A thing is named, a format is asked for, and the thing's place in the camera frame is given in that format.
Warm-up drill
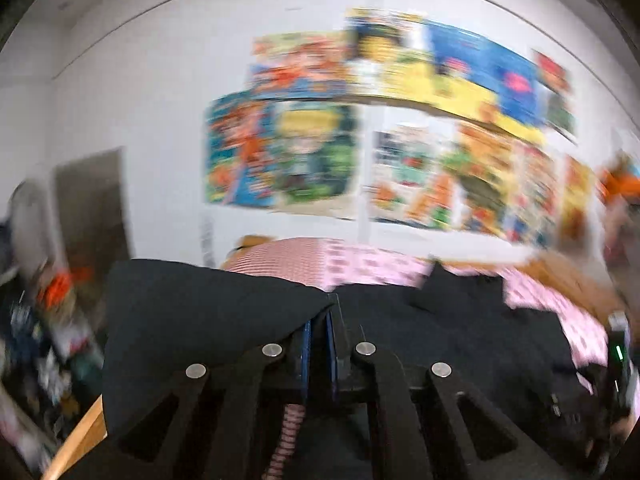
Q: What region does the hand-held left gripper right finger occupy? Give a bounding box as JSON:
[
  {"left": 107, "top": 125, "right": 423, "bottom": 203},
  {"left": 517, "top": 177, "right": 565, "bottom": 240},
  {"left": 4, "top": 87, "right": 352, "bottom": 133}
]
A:
[{"left": 324, "top": 294, "right": 583, "bottom": 480}]

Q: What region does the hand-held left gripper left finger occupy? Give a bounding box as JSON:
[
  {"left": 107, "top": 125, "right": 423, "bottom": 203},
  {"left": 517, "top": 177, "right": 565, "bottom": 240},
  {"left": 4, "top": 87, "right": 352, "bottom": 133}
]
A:
[{"left": 65, "top": 317, "right": 315, "bottom": 480}]

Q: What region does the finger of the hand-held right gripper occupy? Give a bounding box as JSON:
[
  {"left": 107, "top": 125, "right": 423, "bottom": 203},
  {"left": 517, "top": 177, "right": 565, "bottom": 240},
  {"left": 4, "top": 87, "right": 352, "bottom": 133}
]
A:
[{"left": 549, "top": 367, "right": 609, "bottom": 437}]

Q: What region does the black padded jacket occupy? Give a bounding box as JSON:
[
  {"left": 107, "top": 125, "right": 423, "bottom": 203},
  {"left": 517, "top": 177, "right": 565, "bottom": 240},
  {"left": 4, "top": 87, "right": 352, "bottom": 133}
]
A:
[{"left": 102, "top": 259, "right": 608, "bottom": 480}]

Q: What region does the red checkered pillow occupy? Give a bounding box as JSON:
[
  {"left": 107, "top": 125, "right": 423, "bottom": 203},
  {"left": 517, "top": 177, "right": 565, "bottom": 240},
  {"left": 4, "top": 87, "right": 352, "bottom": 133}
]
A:
[{"left": 222, "top": 236, "right": 328, "bottom": 288}]

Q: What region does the pink patterned bed sheet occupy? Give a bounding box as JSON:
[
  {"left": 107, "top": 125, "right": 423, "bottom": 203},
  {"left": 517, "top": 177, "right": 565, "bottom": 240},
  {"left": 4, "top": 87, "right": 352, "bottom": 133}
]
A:
[{"left": 220, "top": 237, "right": 613, "bottom": 480}]

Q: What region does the yellow bear drawing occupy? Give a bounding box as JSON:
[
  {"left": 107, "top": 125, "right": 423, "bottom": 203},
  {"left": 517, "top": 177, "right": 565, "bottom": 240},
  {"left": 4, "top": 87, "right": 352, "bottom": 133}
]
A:
[{"left": 559, "top": 154, "right": 597, "bottom": 247}]

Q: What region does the orange cloth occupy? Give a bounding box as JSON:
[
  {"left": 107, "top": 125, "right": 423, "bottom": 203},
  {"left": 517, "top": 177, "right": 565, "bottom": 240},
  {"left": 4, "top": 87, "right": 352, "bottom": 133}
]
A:
[{"left": 596, "top": 152, "right": 640, "bottom": 203}]

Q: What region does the dragon drawing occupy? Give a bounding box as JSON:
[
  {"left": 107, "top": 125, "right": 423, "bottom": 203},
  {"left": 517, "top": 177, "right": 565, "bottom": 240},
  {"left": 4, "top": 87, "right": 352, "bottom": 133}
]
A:
[{"left": 504, "top": 141, "right": 564, "bottom": 249}]

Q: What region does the boat and pumpkins drawing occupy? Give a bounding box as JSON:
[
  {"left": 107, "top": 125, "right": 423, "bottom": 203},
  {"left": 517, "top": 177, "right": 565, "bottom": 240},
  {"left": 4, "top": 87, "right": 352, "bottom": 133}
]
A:
[{"left": 369, "top": 124, "right": 462, "bottom": 232}]

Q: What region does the blond child drawing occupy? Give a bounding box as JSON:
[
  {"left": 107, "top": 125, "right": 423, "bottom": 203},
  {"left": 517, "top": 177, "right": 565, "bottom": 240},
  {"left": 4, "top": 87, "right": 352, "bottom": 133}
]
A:
[{"left": 271, "top": 101, "right": 362, "bottom": 219}]

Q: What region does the orange dress girl drawing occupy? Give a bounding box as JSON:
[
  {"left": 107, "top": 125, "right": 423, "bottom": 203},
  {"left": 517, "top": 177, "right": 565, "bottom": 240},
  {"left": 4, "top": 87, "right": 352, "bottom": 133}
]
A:
[{"left": 204, "top": 91, "right": 277, "bottom": 209}]

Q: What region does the orange desert animal drawing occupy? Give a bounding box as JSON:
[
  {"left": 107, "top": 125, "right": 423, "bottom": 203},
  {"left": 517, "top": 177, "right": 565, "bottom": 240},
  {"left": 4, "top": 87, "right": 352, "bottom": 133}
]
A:
[{"left": 449, "top": 121, "right": 522, "bottom": 239}]

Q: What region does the pile of assorted clutter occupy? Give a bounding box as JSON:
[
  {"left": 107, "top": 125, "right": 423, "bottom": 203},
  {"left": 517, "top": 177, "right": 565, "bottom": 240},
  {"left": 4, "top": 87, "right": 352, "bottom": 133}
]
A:
[{"left": 0, "top": 255, "right": 107, "bottom": 476}]

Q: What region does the grey door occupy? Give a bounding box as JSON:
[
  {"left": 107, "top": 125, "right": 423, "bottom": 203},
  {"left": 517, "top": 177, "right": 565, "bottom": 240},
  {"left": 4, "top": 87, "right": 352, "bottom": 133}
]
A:
[{"left": 54, "top": 147, "right": 133, "bottom": 263}]

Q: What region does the red hair figure drawing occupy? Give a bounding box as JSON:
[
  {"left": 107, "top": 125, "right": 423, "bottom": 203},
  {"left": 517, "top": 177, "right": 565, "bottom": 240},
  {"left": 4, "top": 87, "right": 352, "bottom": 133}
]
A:
[{"left": 531, "top": 49, "right": 579, "bottom": 144}]

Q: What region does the pink jellyfish drawing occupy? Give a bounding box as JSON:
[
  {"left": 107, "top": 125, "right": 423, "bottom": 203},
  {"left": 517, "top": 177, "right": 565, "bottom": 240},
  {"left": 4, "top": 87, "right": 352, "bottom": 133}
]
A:
[{"left": 486, "top": 41, "right": 547, "bottom": 147}]

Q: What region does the flying girl drawing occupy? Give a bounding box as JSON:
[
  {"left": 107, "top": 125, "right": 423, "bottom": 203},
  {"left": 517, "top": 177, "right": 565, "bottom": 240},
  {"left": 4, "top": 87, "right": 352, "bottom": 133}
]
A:
[{"left": 246, "top": 31, "right": 354, "bottom": 102}]

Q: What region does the pineapple drawing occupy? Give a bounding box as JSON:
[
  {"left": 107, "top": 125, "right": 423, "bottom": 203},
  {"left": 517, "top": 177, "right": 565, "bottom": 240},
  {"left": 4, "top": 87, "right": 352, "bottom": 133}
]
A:
[{"left": 344, "top": 7, "right": 432, "bottom": 105}]

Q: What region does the standing fan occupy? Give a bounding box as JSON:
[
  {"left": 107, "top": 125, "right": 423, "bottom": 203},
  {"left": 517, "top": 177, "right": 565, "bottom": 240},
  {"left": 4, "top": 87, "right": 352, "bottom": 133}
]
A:
[{"left": 7, "top": 177, "right": 56, "bottom": 276}]

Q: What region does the blue sky yellow ground drawing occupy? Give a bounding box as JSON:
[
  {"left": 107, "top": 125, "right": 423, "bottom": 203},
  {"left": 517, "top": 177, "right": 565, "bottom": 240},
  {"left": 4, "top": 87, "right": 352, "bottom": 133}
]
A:
[{"left": 424, "top": 19, "right": 502, "bottom": 122}]

